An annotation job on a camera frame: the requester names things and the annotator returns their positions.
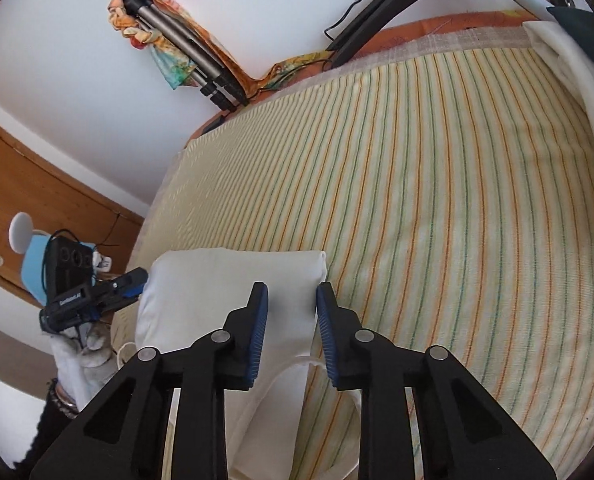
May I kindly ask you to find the white tank top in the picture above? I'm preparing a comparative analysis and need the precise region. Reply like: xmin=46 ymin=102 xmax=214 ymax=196
xmin=112 ymin=248 xmax=327 ymax=479

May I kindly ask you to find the left forearm black sleeve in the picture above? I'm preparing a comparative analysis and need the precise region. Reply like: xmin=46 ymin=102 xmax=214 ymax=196
xmin=12 ymin=378 xmax=79 ymax=479

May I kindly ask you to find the left hand white glove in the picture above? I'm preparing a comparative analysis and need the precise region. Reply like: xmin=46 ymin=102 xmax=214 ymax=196
xmin=50 ymin=322 xmax=118 ymax=412

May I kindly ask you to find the blue white table lamp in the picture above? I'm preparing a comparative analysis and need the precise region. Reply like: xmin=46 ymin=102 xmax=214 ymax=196
xmin=8 ymin=211 xmax=95 ymax=307

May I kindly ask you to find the striped yellow bed cover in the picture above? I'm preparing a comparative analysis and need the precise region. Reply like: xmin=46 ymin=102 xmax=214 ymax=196
xmin=112 ymin=22 xmax=594 ymax=479

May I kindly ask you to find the grey tripod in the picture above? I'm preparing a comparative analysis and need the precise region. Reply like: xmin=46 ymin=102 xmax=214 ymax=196
xmin=122 ymin=0 xmax=249 ymax=112

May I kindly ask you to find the colourful scarf on tripod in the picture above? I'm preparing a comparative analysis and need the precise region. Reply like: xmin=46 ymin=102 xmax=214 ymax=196
xmin=107 ymin=0 xmax=197 ymax=90

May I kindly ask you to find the orange patterned cloth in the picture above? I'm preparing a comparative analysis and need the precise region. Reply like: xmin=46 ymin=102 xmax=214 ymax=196
xmin=107 ymin=0 xmax=538 ymax=149

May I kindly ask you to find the black ring light stand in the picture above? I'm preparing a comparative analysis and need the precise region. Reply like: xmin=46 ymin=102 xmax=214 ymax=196
xmin=327 ymin=0 xmax=419 ymax=68

